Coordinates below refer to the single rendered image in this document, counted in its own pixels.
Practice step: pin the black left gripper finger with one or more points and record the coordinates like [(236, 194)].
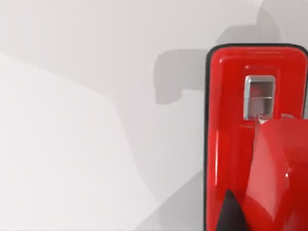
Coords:
[(230, 214)]

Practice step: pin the red stapler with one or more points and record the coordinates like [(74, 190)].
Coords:
[(228, 120)]

